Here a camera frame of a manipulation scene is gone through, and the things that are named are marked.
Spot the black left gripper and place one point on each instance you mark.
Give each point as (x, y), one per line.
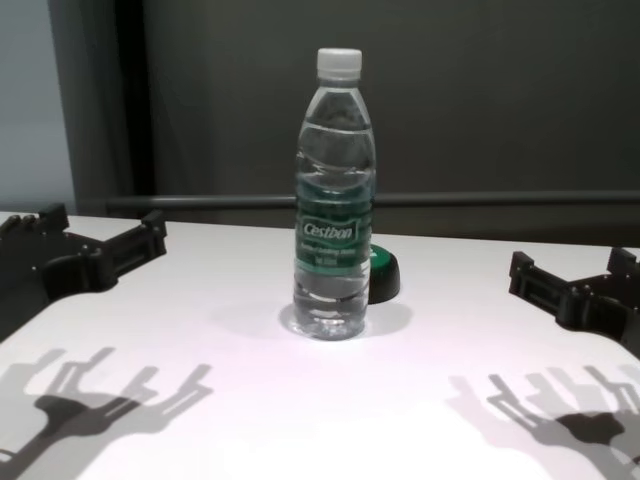
(45, 275)

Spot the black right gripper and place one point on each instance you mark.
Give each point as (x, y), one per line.
(620, 315)

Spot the clear water bottle green label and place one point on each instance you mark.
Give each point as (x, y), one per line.
(332, 275)

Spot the dark vertical column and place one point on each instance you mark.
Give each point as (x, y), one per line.
(122, 100)

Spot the green button black base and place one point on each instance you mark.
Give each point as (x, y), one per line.
(386, 280)

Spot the grey horizontal rail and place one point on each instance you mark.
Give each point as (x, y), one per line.
(210, 202)

